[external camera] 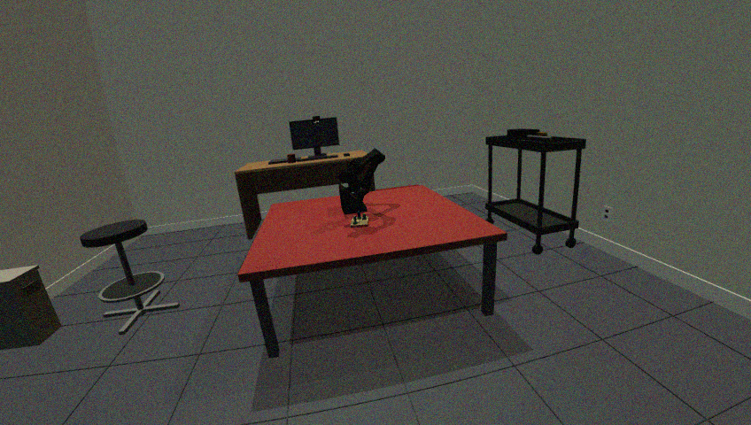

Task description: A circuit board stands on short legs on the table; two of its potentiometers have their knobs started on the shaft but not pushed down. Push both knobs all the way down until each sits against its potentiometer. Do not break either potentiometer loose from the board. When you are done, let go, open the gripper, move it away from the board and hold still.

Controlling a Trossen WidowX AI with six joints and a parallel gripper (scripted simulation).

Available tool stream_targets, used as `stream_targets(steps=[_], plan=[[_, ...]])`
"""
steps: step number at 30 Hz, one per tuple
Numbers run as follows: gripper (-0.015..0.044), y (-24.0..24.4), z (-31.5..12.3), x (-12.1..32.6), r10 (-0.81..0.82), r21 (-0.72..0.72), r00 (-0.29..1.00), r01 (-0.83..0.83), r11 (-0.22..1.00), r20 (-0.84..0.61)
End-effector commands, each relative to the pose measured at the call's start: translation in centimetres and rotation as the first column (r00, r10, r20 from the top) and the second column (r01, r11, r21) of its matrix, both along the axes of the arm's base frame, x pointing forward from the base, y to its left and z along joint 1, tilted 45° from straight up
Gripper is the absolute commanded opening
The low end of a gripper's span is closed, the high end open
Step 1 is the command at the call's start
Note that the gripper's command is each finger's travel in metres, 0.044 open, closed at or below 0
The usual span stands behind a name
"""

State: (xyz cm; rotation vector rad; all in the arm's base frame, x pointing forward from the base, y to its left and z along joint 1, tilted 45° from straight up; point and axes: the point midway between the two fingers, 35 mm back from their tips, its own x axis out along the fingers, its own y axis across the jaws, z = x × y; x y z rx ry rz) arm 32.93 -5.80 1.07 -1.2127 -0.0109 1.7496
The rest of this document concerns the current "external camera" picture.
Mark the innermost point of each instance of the tan circuit board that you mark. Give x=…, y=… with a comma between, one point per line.
x=359, y=220

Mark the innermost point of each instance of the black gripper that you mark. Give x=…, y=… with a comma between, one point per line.
x=352, y=186

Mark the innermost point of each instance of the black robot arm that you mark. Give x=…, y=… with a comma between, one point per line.
x=357, y=165

